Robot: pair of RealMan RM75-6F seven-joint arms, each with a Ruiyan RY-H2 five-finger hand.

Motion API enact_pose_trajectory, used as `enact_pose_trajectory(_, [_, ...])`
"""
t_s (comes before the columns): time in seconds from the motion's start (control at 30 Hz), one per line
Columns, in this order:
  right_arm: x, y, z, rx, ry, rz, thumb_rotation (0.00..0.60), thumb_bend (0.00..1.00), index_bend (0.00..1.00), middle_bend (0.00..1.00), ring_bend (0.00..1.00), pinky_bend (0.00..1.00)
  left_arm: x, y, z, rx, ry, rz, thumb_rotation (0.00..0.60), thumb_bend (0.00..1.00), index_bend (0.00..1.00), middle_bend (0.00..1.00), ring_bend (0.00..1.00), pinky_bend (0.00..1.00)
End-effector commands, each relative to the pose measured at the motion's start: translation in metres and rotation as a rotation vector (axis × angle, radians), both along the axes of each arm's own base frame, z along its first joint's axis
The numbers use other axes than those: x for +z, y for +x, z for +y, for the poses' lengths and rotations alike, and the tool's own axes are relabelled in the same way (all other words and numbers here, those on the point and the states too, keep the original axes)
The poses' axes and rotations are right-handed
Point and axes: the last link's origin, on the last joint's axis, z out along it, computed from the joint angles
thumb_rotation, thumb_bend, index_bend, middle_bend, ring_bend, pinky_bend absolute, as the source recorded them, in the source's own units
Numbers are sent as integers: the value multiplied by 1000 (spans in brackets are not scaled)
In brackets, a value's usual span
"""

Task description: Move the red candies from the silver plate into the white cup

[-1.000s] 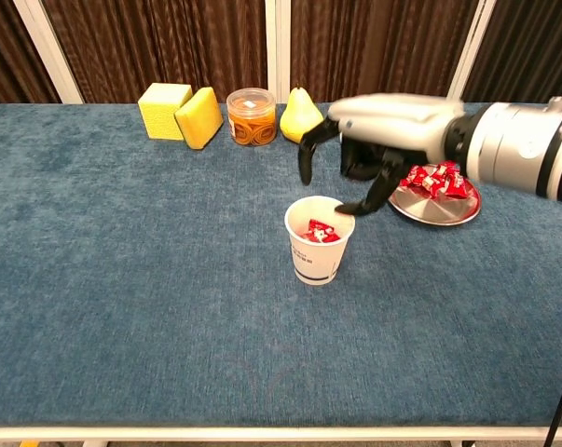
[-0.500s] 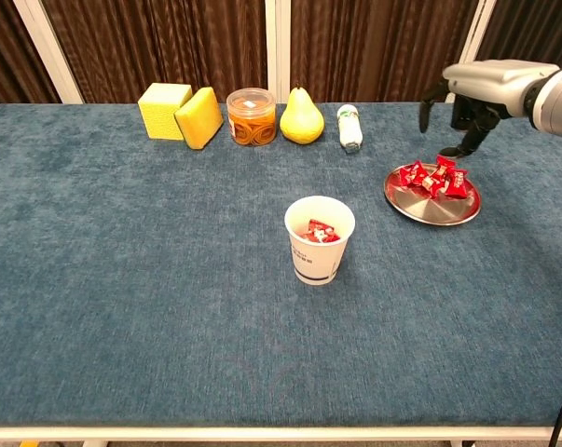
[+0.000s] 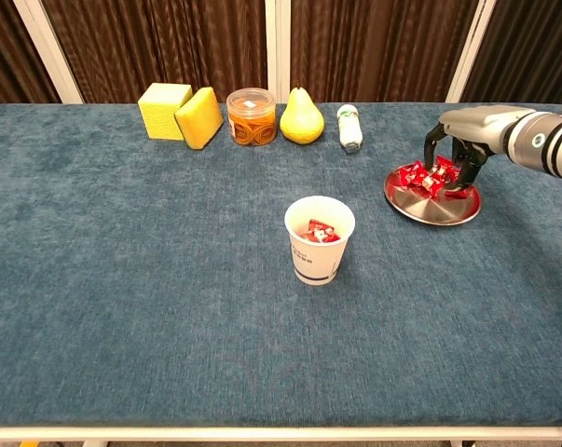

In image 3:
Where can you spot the yellow pear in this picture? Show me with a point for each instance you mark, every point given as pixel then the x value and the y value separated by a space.
pixel 301 121

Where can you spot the small white bottle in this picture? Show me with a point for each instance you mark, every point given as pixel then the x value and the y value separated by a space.
pixel 349 130

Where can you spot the brown fabric partition panel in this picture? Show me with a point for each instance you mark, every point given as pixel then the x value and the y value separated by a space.
pixel 532 46
pixel 1 56
pixel 145 46
pixel 378 42

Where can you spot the yellow rounded sponge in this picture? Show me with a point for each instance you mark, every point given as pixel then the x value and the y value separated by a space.
pixel 199 118

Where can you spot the clear jar orange contents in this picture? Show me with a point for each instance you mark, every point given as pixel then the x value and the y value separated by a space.
pixel 251 125

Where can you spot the blue table cloth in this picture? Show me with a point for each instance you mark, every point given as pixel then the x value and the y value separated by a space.
pixel 122 302

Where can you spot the round metal plate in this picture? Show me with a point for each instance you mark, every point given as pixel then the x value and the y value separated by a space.
pixel 429 214

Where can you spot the white paper cup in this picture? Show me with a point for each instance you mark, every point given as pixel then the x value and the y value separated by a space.
pixel 318 265

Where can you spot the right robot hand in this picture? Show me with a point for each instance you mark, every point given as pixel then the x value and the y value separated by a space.
pixel 476 125

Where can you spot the white table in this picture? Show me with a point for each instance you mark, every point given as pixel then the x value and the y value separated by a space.
pixel 262 434

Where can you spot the yellow sponge cube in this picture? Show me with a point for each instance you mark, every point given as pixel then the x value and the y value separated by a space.
pixel 161 112

